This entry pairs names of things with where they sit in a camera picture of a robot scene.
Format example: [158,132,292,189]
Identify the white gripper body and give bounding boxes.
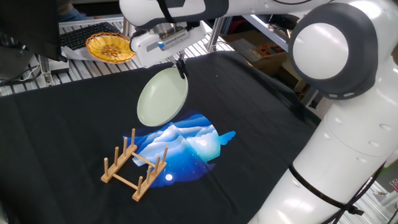
[129,21,208,68]

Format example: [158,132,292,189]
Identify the brown cardboard box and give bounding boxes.
[221,30,289,77]

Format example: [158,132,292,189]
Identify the aluminium bracket with white box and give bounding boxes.
[39,55,70,86]

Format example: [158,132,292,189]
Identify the person in blue jeans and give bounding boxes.
[57,0,88,22]

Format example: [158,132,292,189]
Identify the black monitor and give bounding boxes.
[0,0,68,62]

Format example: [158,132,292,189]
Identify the silver and blue wrist camera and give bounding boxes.
[157,29,191,52]

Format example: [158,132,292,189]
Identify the yellow wicker basket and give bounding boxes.
[85,32,137,64]

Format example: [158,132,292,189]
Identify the black computer keyboard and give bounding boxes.
[60,21,121,50]

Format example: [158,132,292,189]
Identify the pale green round plate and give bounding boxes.
[136,67,189,128]

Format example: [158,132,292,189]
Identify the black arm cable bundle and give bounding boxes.
[320,161,388,224]

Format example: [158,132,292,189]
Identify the black cloth with blue print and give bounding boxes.
[0,50,322,224]

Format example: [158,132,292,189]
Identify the grey metal shelf frame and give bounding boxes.
[206,14,321,108]

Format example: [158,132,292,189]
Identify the aluminium upright post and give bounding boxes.
[122,17,131,37]

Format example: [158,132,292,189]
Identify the wooden peg dish rack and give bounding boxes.
[100,128,169,202]

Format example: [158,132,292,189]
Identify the white paper sheet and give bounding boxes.
[61,45,94,62]

